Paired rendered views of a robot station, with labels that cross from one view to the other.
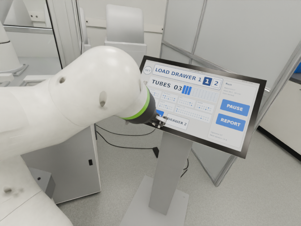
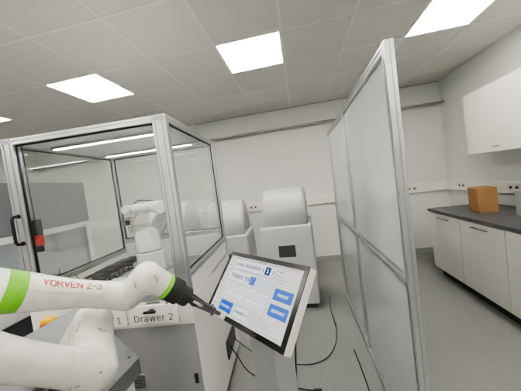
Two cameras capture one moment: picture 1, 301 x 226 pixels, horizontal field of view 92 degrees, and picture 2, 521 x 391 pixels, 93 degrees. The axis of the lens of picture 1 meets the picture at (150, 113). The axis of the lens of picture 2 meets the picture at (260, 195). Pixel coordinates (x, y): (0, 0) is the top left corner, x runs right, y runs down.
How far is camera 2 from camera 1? 83 cm
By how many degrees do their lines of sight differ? 41
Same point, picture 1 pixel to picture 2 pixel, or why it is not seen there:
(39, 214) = (105, 343)
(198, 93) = (259, 283)
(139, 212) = not seen: outside the picture
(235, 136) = (279, 328)
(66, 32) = (177, 243)
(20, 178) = (106, 326)
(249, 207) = not seen: outside the picture
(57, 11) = (172, 231)
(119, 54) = (146, 264)
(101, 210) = not seen: outside the picture
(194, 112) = (253, 303)
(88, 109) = (132, 288)
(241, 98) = (288, 286)
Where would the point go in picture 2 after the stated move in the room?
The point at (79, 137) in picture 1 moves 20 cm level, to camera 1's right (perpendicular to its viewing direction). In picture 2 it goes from (184, 338) to (212, 346)
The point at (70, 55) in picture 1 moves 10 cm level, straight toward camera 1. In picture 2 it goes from (179, 257) to (173, 263)
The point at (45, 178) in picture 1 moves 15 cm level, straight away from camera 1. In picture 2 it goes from (133, 358) to (136, 340)
